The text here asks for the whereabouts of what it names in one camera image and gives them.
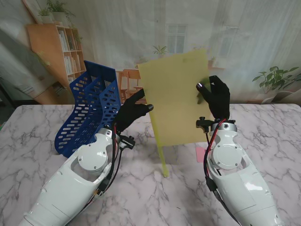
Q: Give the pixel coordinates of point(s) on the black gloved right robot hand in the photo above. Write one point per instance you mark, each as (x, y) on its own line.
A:
(219, 101)

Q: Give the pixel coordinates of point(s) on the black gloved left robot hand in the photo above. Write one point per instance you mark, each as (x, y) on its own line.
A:
(129, 113)

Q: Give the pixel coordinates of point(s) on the yellow-green translucent file folder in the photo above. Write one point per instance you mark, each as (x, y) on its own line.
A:
(174, 101)

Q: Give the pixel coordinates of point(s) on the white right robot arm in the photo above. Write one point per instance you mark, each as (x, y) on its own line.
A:
(237, 186)

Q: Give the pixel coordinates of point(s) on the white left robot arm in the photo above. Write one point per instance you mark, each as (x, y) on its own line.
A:
(70, 188)

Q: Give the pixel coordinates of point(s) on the blue perforated plastic file rack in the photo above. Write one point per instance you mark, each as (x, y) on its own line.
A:
(94, 131)

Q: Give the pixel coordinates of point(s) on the pink paper receipt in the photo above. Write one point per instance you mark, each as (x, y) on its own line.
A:
(200, 154)

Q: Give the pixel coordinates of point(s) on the printed room scene backdrop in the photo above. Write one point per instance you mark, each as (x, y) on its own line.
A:
(117, 28)

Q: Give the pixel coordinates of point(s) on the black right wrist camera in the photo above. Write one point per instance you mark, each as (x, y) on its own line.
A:
(204, 124)

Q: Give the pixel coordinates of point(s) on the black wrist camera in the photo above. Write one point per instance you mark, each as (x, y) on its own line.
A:
(127, 142)
(204, 124)

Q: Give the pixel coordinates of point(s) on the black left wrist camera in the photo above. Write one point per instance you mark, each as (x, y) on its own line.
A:
(127, 142)

